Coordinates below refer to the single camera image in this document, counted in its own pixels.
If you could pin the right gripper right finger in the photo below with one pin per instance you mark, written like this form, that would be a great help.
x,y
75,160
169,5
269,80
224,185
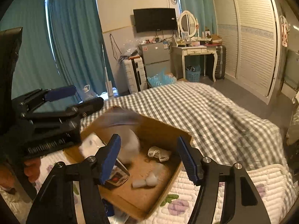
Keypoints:
x,y
242,202

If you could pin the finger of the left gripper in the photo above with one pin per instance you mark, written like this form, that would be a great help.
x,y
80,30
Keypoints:
x,y
59,120
34,99

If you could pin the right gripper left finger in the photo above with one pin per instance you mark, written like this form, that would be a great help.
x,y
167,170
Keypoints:
x,y
55,201

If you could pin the large white tissue pack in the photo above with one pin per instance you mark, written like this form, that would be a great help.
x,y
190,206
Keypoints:
x,y
108,169

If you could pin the blue small tissue pack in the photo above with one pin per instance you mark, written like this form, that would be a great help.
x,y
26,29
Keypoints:
x,y
114,214

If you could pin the white fluffy sock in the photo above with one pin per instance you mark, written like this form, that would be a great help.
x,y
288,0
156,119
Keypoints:
x,y
129,142

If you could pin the person's hand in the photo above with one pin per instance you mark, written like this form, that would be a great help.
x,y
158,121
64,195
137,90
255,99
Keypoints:
x,y
31,171

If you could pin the white floral quilt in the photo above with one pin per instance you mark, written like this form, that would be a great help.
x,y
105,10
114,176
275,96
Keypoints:
x,y
271,177

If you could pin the clear water jug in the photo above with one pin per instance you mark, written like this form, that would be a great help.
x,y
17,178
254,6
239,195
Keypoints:
x,y
87,93

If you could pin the teal window curtain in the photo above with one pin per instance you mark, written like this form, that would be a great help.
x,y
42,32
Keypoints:
x,y
62,44

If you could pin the grey checked bed cover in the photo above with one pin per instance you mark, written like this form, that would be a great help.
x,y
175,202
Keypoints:
x,y
220,128

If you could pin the white clothes pile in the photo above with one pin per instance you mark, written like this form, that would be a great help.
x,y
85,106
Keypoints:
x,y
292,133

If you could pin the white suitcase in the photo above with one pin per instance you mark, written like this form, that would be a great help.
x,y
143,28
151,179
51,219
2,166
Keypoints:
x,y
135,74

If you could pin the small white cloth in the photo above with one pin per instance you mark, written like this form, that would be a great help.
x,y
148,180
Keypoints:
x,y
161,154

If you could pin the white rolled socks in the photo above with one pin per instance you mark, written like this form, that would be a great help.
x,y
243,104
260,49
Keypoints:
x,y
150,181

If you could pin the brown cardboard box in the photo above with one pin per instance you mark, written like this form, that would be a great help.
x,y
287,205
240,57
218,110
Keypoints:
x,y
142,202

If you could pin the blue bubble wrap bag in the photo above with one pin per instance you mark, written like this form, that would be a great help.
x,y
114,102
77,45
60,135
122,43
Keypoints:
x,y
161,79

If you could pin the silver mini fridge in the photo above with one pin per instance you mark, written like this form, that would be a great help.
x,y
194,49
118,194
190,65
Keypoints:
x,y
156,58

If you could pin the blue laundry basket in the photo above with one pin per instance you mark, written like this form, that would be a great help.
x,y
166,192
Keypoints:
x,y
193,73

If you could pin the dark grey suitcase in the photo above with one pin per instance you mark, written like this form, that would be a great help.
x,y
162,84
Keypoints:
x,y
221,62

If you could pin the white dressing table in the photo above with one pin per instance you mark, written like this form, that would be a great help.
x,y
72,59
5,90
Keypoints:
x,y
186,51

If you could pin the oval vanity mirror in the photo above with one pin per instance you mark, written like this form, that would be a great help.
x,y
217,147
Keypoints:
x,y
188,24

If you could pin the hanging pink white garment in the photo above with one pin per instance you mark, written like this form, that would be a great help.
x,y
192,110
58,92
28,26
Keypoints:
x,y
285,31

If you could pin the teal curtain by wardrobe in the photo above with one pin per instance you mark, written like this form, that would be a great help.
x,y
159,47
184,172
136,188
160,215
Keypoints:
x,y
204,11

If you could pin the white louvred wardrobe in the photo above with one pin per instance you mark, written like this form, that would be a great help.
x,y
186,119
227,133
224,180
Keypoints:
x,y
251,33

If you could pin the black wall television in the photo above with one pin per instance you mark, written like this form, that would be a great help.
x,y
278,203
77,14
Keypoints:
x,y
155,19

